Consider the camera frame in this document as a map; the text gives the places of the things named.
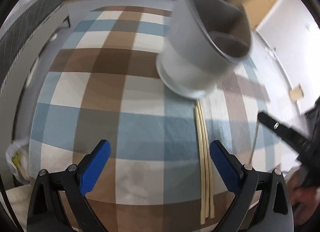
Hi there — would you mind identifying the wooden chopstick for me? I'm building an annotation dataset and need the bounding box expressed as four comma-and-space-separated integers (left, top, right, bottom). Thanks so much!
197, 101, 215, 218
249, 119, 260, 165
195, 100, 206, 224
195, 100, 210, 224

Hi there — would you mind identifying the person's right hand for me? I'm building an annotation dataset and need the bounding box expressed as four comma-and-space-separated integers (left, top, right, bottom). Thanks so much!
287, 167, 319, 226

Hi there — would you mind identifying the beige waste bin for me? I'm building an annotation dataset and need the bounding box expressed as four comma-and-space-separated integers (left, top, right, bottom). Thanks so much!
289, 83, 304, 103

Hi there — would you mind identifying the white plastic bag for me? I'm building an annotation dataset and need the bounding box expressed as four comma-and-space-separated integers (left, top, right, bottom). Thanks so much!
5, 137, 30, 184

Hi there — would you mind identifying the checkered table cloth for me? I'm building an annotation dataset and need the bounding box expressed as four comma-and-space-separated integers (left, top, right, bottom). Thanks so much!
28, 5, 283, 232

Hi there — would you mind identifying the grey utensil holder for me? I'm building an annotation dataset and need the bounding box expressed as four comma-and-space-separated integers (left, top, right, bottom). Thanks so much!
156, 0, 252, 100

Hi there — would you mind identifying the grey mattress bed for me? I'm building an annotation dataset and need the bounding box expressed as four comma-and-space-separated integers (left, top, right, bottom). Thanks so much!
1, 0, 69, 92

